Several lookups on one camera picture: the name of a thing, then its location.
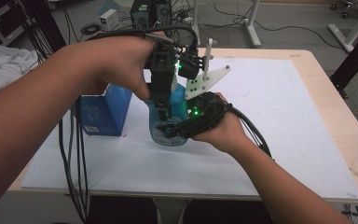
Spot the blue cardboard box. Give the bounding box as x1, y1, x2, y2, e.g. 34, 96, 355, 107
74, 83, 134, 137

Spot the thick black gripper cable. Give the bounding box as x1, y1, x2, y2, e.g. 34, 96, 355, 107
86, 25, 200, 53

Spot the black gripper cable bundle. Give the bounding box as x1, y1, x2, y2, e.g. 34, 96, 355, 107
227, 103, 274, 159

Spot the white power supply box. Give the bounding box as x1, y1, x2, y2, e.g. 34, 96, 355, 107
99, 8, 120, 32

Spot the person's left hand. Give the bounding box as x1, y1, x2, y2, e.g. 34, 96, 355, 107
80, 31, 167, 102

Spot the long black floor cable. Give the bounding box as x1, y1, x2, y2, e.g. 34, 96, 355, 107
199, 3, 345, 50

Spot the white metal stand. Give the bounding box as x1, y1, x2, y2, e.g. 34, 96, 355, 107
327, 3, 358, 53
191, 0, 263, 49

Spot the chair base with casters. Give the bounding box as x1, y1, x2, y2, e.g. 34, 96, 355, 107
330, 0, 358, 19

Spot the black hanging cable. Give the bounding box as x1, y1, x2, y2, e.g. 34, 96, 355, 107
75, 99, 91, 224
58, 106, 87, 224

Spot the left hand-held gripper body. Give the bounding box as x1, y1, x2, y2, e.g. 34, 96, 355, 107
145, 37, 217, 101

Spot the light wooden table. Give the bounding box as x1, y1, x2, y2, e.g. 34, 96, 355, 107
7, 47, 358, 206

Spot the black computer tower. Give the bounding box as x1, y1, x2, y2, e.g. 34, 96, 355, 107
129, 0, 172, 31

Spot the white foam mat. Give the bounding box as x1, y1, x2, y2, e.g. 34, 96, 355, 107
21, 57, 358, 202

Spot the white power strip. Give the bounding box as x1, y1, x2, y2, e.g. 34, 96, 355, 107
179, 14, 195, 26

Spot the black metal profile stand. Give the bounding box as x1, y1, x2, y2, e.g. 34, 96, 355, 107
10, 0, 68, 62
329, 21, 358, 100

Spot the white crumpled cloth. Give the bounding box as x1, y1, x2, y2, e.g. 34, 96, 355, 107
0, 29, 40, 101

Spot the coiled black cable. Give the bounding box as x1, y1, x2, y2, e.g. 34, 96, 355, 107
80, 21, 103, 36

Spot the blue liquid bottle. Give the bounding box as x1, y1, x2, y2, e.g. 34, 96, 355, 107
145, 81, 190, 147

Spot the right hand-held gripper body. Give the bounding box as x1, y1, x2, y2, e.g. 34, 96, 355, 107
176, 64, 232, 140

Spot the person's right hand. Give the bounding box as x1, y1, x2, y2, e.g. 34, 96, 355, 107
189, 91, 253, 155

